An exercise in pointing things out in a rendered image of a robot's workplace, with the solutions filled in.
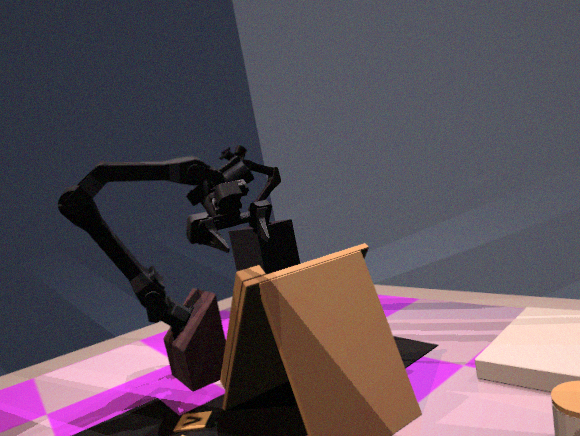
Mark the tan square letter tile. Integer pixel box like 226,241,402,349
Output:
173,411,213,433

